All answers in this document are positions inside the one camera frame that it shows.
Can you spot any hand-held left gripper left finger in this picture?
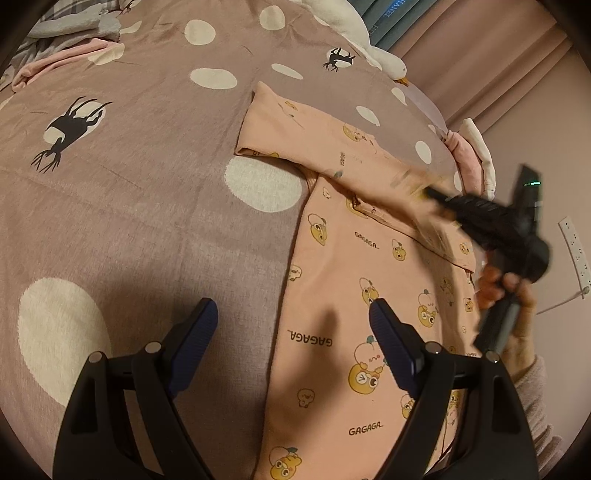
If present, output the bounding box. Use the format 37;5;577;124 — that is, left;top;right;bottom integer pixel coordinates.
54;298;219;480

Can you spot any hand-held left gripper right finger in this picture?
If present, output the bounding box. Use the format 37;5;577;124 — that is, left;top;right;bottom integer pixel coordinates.
368;298;540;480

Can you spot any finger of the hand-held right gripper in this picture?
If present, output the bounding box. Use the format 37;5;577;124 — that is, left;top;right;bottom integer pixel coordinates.
422;185;463;210

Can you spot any peach cartoon print garment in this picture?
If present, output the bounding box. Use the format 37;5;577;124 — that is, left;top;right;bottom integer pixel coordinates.
235;80;485;480

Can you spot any person's right forearm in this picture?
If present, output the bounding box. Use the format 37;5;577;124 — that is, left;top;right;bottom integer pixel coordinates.
502;352;563;464

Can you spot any person's right hand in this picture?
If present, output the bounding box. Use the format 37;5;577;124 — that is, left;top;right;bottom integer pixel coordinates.
475;265;539;366

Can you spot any folded pink cloth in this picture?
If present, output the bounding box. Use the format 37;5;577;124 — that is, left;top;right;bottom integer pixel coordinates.
441;129;485;195

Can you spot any folded white cloth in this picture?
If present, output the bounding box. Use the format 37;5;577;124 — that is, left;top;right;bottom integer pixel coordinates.
459;117;498;200

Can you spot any white power strip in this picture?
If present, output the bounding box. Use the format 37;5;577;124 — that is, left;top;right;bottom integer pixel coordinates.
558;216;591;288

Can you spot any polka dot deer bedspread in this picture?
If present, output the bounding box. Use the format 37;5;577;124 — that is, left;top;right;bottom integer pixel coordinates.
0;0;468;480

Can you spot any white goose plush toy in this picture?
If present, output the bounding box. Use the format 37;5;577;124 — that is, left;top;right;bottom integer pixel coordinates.
300;0;410;88

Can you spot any pink curtain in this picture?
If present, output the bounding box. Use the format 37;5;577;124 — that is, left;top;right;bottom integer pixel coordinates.
401;0;591;136

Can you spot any blue curtain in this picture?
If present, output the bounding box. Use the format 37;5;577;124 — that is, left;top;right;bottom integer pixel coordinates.
358;0;455;58

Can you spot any crumpled pink cloth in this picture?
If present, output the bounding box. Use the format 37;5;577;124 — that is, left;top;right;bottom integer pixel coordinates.
10;36;126;92

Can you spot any grey cloth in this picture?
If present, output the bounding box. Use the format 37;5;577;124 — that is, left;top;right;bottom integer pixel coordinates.
31;6;122;41

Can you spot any plaid cloth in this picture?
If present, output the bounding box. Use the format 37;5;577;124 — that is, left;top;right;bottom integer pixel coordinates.
16;0;112;54

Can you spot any white cable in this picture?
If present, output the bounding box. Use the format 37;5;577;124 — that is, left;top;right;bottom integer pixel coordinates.
536;285;590;315

